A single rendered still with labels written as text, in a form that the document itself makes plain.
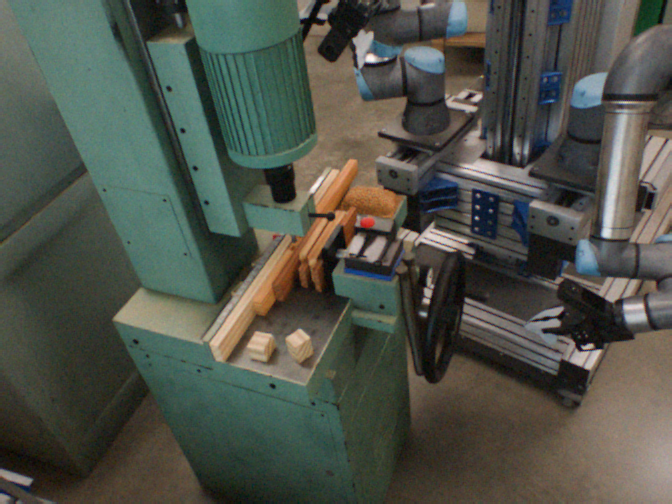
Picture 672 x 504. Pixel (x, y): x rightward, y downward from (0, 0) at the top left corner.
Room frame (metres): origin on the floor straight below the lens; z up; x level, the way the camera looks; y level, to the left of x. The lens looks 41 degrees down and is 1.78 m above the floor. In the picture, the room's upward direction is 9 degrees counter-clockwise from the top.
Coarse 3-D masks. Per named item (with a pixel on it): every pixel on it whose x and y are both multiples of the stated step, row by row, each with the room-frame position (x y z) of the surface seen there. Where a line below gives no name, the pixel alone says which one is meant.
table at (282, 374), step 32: (256, 320) 0.85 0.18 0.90; (288, 320) 0.83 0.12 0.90; (320, 320) 0.82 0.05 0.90; (352, 320) 0.85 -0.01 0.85; (384, 320) 0.82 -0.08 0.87; (288, 352) 0.75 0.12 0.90; (320, 352) 0.74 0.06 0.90; (256, 384) 0.72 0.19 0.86; (288, 384) 0.69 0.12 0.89; (320, 384) 0.71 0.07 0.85
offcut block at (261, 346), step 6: (258, 336) 0.77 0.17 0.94; (264, 336) 0.77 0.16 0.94; (270, 336) 0.77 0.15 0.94; (252, 342) 0.76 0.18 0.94; (258, 342) 0.76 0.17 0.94; (264, 342) 0.75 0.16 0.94; (270, 342) 0.76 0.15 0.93; (252, 348) 0.75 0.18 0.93; (258, 348) 0.74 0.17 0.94; (264, 348) 0.74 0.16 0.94; (270, 348) 0.76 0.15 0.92; (252, 354) 0.75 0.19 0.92; (258, 354) 0.74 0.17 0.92; (264, 354) 0.74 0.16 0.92; (270, 354) 0.75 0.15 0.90; (258, 360) 0.74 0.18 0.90; (264, 360) 0.74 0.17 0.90
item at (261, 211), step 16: (256, 192) 1.06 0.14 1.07; (304, 192) 1.03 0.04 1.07; (256, 208) 1.01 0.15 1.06; (272, 208) 1.00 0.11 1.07; (288, 208) 0.98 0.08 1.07; (304, 208) 0.98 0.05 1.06; (256, 224) 1.02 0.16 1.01; (272, 224) 1.00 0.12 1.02; (288, 224) 0.98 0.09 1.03; (304, 224) 0.97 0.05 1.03
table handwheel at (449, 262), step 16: (448, 256) 0.90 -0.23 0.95; (464, 256) 0.94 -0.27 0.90; (448, 272) 0.85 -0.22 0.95; (464, 272) 0.96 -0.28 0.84; (448, 288) 0.89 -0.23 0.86; (464, 288) 0.96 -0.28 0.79; (432, 304) 0.79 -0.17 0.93; (448, 304) 0.87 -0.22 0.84; (464, 304) 0.95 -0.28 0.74; (432, 320) 0.77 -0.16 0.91; (448, 320) 0.83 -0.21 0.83; (432, 336) 0.75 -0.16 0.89; (448, 336) 0.87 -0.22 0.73; (432, 352) 0.73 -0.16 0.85; (448, 352) 0.86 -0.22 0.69; (432, 368) 0.73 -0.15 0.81
